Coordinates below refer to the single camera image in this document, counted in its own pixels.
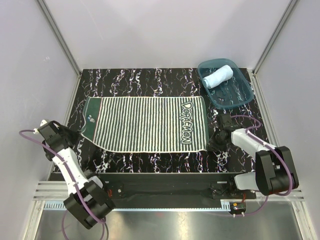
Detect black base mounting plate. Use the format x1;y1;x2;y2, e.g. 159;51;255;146
98;173;257;211

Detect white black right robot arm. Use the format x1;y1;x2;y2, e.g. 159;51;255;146
206;114;299;199

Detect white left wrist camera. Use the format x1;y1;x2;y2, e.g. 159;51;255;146
33;119;48;135

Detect green white striped towel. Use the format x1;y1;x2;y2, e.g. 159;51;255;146
80;96;209;153

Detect white slotted cable duct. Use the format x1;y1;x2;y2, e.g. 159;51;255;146
43;200;231;212

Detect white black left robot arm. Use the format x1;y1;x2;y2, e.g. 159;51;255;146
37;120;115;230

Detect aluminium front rail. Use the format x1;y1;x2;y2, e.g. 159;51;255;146
33;181;305;201

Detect teal transparent plastic bin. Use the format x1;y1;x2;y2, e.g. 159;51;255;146
197;58;254;110

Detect light blue towel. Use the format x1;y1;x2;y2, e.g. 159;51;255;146
203;65;234;89

